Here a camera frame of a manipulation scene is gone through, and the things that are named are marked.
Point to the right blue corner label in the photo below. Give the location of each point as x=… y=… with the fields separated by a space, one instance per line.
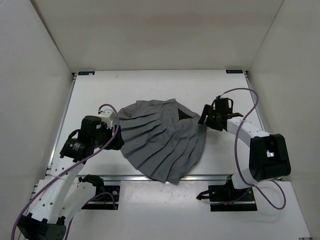
x=234 y=71

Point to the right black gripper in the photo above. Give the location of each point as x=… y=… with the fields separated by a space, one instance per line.
x=209 y=124

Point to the blue corner label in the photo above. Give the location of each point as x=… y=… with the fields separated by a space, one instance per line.
x=86 y=73
x=234 y=71

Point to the left blue corner label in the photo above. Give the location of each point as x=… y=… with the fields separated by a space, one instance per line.
x=86 y=73

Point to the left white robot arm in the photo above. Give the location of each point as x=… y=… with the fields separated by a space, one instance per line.
x=49 y=213

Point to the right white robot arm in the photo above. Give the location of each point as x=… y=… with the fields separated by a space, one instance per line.
x=268 y=154

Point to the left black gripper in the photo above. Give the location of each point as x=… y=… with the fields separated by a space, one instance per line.
x=119 y=141

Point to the aluminium front rail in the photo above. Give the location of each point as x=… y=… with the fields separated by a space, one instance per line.
x=116 y=178

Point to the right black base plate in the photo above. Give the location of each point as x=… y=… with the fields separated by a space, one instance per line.
x=238 y=200

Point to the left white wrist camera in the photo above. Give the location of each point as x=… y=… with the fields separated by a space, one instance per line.
x=107 y=116

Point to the grey pleated skirt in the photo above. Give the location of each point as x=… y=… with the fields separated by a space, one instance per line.
x=162 y=138

